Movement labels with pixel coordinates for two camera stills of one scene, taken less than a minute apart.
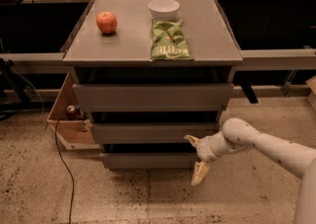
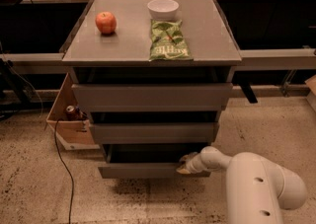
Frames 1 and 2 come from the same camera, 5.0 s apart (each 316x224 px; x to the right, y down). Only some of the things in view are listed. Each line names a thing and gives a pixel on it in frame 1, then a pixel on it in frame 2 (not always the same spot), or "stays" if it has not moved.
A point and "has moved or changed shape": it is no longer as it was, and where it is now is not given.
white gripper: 204,149 to 192,164
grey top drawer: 153,97 stays
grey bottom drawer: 148,161 has moved or changed shape
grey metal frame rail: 248,58 stays
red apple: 107,22 stays
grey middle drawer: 150,132 stays
